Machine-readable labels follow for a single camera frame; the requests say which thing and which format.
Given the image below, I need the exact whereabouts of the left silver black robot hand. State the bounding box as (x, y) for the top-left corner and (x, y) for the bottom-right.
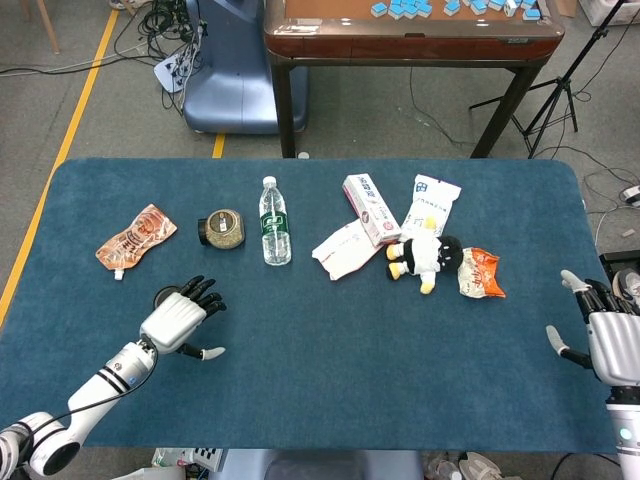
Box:
(139, 275), (228, 362)

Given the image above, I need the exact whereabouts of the black box on floor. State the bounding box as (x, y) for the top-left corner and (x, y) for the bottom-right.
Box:
(598, 251), (640, 281)

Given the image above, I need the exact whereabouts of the grey sneaker with white sole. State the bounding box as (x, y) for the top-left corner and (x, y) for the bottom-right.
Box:
(458, 451), (506, 480)

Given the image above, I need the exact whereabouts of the black tripod stand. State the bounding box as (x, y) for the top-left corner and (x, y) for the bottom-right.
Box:
(468, 0), (629, 160)

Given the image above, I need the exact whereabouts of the clear water bottle green label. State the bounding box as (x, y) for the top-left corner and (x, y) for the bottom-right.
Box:
(258, 175), (293, 267)

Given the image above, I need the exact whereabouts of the blue grey robot torso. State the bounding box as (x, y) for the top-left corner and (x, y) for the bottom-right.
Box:
(219, 448), (424, 480)

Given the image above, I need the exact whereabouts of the white storage box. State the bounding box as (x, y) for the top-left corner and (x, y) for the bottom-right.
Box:
(582, 0), (640, 27)

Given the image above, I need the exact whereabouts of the blue felt table cover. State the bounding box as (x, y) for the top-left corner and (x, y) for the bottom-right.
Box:
(0, 157), (620, 454)

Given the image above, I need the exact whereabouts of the white pouch red print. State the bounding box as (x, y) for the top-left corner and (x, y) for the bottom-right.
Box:
(311, 218), (389, 282)

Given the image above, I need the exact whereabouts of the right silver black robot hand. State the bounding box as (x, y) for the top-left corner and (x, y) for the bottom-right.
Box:
(544, 269), (640, 387)

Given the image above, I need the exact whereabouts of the white power strip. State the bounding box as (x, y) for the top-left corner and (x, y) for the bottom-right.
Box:
(153, 47), (201, 95)

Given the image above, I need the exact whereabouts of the glass seed jar black lid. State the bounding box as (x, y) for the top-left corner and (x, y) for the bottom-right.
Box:
(196, 208), (247, 250)

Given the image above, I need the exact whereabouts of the white bag blue print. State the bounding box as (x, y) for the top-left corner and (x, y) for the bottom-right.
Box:
(399, 173), (463, 241)

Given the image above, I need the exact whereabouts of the orange spout pouch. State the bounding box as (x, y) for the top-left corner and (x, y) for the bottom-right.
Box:
(94, 203), (179, 282)

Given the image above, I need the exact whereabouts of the thin black floor cable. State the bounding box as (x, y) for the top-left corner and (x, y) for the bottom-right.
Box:
(408, 67), (481, 146)

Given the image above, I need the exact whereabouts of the white pink toothpaste box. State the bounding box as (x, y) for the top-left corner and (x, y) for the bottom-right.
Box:
(341, 172), (403, 249)

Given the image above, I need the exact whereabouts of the black white plush doll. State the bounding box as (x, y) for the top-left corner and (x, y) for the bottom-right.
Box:
(385, 233), (465, 295)

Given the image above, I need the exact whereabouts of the grey sneaker beside black box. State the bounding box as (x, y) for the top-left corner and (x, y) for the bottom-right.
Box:
(612, 267), (640, 316)

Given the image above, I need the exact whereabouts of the long yellow floor tape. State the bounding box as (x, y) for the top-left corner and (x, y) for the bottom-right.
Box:
(0, 9), (121, 326)

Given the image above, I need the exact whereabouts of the wooden furniture leg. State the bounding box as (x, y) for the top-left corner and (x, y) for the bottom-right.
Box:
(19, 0), (61, 55)

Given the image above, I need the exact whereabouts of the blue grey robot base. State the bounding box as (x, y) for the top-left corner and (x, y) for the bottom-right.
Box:
(182, 0), (309, 135)

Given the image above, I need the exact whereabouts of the black cable tangle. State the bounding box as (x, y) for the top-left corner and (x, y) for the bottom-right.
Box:
(113, 0), (206, 116)

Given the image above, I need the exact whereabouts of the grey floor cable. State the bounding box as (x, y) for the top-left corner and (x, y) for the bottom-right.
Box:
(582, 167), (640, 246)

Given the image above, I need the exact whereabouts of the brown mahjong table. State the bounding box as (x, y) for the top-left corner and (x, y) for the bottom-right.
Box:
(263, 0), (566, 160)

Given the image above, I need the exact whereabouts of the orange white snack packet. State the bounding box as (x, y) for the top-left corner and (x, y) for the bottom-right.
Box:
(458, 246), (508, 300)

